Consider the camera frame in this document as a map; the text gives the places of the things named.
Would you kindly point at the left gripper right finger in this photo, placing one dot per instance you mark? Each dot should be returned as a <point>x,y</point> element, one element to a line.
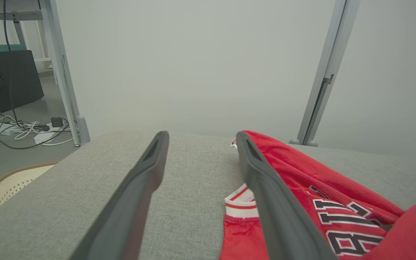
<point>287,231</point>

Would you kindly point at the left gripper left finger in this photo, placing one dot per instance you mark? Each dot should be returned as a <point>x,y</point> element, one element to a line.
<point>125,220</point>

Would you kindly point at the red numbered jersey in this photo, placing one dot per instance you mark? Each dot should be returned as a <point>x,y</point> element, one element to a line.
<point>294,169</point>

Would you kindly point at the grey fabric sofa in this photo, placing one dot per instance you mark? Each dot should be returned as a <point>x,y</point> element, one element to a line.
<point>193,202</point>

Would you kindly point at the black power adapter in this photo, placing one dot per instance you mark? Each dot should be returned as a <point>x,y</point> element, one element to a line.
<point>57,121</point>

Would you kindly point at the cream laundry basket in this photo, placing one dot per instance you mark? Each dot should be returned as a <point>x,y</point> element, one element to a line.
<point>9,184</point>

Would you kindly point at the grey metal table leg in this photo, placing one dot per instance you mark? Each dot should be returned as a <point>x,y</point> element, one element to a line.
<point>63,79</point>

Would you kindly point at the black computer tower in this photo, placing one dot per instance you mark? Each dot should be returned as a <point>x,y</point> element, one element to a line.
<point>13,83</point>

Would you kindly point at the grey double partition post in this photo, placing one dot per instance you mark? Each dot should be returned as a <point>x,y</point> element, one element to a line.
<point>329,61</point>

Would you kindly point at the grey desk frame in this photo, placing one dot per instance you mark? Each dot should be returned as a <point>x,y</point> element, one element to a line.
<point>9,15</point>

